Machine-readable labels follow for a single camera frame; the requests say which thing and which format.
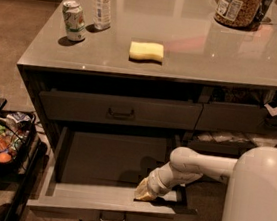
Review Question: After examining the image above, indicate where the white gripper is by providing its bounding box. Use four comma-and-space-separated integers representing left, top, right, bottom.
134, 162, 203, 202

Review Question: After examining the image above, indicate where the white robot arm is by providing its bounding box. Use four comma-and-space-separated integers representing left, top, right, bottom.
135, 146, 277, 221

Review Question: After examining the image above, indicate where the grey counter cabinet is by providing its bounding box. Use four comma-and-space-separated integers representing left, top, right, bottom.
4, 0, 277, 202

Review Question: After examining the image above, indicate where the yellow sponge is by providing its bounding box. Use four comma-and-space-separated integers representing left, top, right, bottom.
129, 41, 164, 63

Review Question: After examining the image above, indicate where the black bin of snacks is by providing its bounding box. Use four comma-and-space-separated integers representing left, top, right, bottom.
0, 111, 36, 176

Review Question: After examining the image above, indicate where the green white soda can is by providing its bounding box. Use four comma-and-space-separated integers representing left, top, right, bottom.
62, 0, 86, 42

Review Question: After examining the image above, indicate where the large jar of nuts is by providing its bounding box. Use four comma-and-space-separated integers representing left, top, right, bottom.
214, 0, 262, 28

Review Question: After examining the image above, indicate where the clear water bottle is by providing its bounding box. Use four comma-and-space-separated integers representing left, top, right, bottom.
92, 0, 111, 30

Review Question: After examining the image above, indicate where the black cart frame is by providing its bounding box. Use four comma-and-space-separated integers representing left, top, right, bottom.
0, 99, 47, 221

